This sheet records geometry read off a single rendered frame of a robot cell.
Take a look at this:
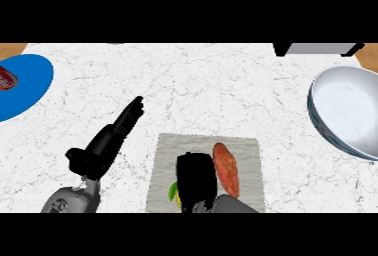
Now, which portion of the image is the blue plate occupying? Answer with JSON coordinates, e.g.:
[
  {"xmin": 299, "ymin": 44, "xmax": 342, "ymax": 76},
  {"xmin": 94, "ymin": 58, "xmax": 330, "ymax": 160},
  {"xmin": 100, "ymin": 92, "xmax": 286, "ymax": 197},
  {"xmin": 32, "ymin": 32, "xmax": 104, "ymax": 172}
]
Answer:
[{"xmin": 0, "ymin": 53, "xmax": 54, "ymax": 123}]

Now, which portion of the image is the white bowl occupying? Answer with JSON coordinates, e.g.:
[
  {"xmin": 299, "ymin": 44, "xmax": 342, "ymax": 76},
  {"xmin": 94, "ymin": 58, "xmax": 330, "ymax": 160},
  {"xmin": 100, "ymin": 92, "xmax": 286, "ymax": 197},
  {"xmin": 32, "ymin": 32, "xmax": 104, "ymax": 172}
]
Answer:
[{"xmin": 307, "ymin": 65, "xmax": 378, "ymax": 162}]

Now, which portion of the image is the red can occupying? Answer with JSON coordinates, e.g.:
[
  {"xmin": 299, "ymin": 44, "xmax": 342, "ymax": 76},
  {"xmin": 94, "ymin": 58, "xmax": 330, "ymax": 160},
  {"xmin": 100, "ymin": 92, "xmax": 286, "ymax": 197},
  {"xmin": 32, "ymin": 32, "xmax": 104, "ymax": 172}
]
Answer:
[{"xmin": 0, "ymin": 65, "xmax": 19, "ymax": 91}]

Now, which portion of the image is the grey placemat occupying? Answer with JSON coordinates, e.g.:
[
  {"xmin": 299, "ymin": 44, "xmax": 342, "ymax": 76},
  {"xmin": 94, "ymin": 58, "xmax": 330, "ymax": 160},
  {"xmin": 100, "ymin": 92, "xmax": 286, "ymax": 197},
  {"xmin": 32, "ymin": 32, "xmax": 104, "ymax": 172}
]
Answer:
[{"xmin": 144, "ymin": 132, "xmax": 267, "ymax": 214}]

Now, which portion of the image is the orange sweet potato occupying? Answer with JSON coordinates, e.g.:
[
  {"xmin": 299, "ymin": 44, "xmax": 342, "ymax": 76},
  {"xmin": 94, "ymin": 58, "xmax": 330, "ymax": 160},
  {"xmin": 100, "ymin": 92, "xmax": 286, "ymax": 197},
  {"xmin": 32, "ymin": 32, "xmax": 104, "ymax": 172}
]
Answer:
[{"xmin": 211, "ymin": 142, "xmax": 240, "ymax": 199}]

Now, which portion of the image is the yellow lemon with green leaf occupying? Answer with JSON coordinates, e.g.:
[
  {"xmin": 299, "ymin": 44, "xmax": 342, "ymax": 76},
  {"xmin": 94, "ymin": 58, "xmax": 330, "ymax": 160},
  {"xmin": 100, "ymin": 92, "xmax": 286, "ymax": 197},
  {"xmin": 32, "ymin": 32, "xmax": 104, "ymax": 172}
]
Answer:
[{"xmin": 167, "ymin": 181, "xmax": 183, "ymax": 210}]

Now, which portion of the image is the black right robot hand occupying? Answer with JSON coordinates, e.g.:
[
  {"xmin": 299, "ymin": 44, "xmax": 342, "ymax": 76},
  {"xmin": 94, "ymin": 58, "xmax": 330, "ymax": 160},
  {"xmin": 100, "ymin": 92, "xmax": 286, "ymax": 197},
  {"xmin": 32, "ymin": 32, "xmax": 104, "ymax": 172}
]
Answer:
[{"xmin": 175, "ymin": 152, "xmax": 218, "ymax": 214}]

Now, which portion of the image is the grey and black appliance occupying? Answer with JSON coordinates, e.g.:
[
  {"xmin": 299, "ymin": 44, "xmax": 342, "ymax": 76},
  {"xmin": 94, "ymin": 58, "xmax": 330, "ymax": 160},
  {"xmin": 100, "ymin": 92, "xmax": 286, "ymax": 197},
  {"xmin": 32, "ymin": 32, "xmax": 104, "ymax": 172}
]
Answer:
[{"xmin": 271, "ymin": 42, "xmax": 366, "ymax": 58}]

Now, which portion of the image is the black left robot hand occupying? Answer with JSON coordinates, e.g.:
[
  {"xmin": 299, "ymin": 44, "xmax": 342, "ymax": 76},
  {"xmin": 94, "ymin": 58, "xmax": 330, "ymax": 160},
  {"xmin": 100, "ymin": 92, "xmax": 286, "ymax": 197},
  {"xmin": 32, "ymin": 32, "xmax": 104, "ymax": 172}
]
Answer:
[{"xmin": 65, "ymin": 95, "xmax": 146, "ymax": 182}]

